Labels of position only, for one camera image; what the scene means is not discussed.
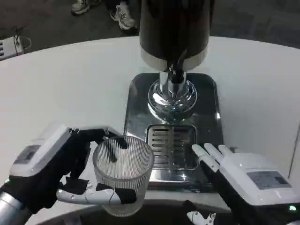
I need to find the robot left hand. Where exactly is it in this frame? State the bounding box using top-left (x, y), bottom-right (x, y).
top-left (4, 121), bottom-right (138, 214)

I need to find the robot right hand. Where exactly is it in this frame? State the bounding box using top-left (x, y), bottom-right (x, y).
top-left (184, 142), bottom-right (300, 225)

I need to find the clear ribbed glass cup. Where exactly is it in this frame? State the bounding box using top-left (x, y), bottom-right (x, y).
top-left (92, 137), bottom-right (155, 218)

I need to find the steel drip tray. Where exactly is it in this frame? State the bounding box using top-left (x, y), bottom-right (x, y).
top-left (123, 72), bottom-right (222, 193)

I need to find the slotted steel drip grid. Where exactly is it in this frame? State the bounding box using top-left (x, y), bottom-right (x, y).
top-left (145, 123), bottom-right (198, 171)

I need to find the white power strip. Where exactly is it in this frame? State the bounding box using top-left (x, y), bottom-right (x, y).
top-left (0, 36), bottom-right (25, 58)

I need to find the black dispenser tap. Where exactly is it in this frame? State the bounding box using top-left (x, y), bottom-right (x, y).
top-left (166, 49), bottom-right (188, 83)

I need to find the person's shoe white grey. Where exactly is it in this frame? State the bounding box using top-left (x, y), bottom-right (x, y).
top-left (71, 0), bottom-right (102, 16)
top-left (110, 1), bottom-right (139, 31)

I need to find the black drink dispenser chrome stand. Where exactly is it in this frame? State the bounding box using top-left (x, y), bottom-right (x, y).
top-left (138, 0), bottom-right (215, 123)

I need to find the thin cable loop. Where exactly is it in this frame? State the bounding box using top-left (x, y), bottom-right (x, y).
top-left (12, 26), bottom-right (32, 54)

